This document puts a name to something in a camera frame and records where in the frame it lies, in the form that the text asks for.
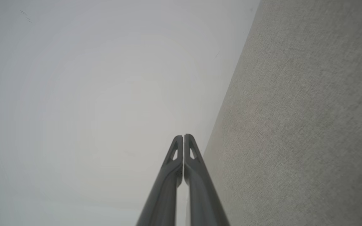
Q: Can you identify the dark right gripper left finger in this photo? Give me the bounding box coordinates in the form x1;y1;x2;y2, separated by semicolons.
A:
136;135;184;226

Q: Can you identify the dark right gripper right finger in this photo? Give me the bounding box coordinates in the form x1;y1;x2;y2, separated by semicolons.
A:
184;134;231;226

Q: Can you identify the grey fabric sofa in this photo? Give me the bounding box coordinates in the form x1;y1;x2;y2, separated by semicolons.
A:
202;0;362;226

